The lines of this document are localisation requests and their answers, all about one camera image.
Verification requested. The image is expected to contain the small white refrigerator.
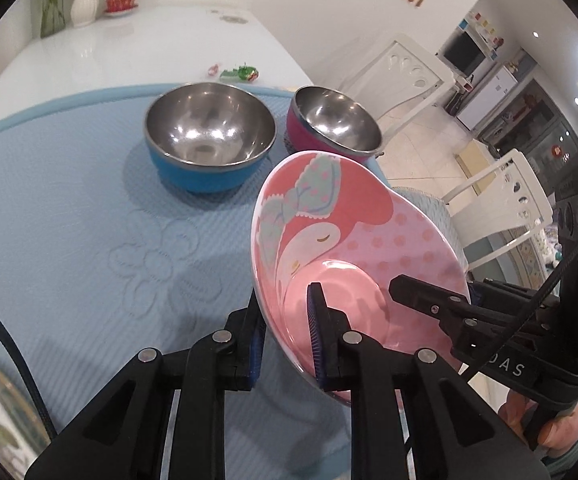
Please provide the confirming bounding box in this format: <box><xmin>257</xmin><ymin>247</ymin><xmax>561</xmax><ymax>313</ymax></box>
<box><xmin>456</xmin><ymin>67</ymin><xmax>520</xmax><ymax>133</ymax></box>

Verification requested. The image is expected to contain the grey glass display cabinet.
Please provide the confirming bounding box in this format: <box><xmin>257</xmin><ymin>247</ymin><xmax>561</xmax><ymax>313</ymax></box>
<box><xmin>474</xmin><ymin>77</ymin><xmax>578</xmax><ymax>161</ymax></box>

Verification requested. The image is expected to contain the pink cartoon bowl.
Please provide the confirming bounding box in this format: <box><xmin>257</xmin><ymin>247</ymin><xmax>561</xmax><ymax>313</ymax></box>
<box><xmin>250</xmin><ymin>150</ymin><xmax>471</xmax><ymax>407</ymax></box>

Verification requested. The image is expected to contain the white wooden dining chair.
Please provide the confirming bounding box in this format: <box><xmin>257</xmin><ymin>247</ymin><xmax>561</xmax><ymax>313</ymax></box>
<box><xmin>444</xmin><ymin>150</ymin><xmax>556</xmax><ymax>273</ymax></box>
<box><xmin>341</xmin><ymin>34</ymin><xmax>457</xmax><ymax>153</ymax></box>

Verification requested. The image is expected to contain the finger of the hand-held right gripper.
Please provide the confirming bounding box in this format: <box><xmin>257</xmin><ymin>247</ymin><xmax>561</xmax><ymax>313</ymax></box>
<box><xmin>388</xmin><ymin>274</ymin><xmax>520</xmax><ymax>366</ymax></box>
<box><xmin>469</xmin><ymin>279</ymin><xmax>562</xmax><ymax>328</ymax></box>

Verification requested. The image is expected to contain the person's right hand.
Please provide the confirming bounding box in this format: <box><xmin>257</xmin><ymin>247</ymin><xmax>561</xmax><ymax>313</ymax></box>
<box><xmin>498</xmin><ymin>387</ymin><xmax>578</xmax><ymax>468</ymax></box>

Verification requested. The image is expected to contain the light blue textured table mat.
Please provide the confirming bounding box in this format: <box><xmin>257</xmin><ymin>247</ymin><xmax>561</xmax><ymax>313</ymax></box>
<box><xmin>0</xmin><ymin>84</ymin><xmax>395</xmax><ymax>480</ymax></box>

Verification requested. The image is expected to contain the green and red snack wrapper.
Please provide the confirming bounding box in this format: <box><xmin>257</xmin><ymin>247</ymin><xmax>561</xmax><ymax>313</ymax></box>
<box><xmin>219</xmin><ymin>64</ymin><xmax>260</xmax><ymax>83</ymax></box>

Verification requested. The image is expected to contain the black television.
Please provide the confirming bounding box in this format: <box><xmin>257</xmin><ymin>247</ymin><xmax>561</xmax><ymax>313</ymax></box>
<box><xmin>442</xmin><ymin>34</ymin><xmax>485</xmax><ymax>75</ymax></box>

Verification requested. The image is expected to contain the red lidded tea cup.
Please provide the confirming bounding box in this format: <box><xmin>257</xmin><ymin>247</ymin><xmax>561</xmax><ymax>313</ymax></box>
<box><xmin>104</xmin><ymin>0</ymin><xmax>140</xmax><ymax>18</ymax></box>

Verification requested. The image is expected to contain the blue steel bowl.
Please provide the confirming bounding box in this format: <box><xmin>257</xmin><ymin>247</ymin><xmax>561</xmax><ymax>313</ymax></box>
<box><xmin>144</xmin><ymin>82</ymin><xmax>277</xmax><ymax>196</ymax></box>

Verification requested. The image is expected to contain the white ribbed vase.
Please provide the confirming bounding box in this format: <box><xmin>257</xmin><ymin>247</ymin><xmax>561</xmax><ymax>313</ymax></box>
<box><xmin>70</xmin><ymin>0</ymin><xmax>98</xmax><ymax>28</ymax></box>

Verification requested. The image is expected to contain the magenta steel bowl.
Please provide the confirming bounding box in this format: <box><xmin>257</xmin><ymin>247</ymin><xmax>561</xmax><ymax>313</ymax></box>
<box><xmin>285</xmin><ymin>85</ymin><xmax>384</xmax><ymax>165</ymax></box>

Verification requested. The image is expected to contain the yellow cardboard box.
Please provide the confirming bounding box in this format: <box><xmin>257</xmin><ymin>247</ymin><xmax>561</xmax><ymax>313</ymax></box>
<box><xmin>456</xmin><ymin>140</ymin><xmax>492</xmax><ymax>181</ymax></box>

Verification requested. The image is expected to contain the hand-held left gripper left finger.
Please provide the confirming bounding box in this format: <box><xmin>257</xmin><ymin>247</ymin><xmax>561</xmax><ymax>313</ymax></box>
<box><xmin>25</xmin><ymin>304</ymin><xmax>270</xmax><ymax>480</ymax></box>

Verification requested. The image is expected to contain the black cable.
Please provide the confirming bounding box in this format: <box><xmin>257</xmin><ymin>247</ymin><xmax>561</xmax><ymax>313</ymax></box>
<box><xmin>462</xmin><ymin>225</ymin><xmax>578</xmax><ymax>378</ymax></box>
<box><xmin>0</xmin><ymin>282</ymin><xmax>57</xmax><ymax>448</ymax></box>

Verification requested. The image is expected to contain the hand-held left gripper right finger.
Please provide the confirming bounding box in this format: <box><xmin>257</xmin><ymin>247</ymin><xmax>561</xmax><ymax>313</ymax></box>
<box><xmin>306</xmin><ymin>281</ymin><xmax>552</xmax><ymax>480</ymax></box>

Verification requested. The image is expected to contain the white television wall unit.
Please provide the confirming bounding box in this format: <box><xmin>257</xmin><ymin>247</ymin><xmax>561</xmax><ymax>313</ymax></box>
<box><xmin>462</xmin><ymin>10</ymin><xmax>507</xmax><ymax>61</ymax></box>

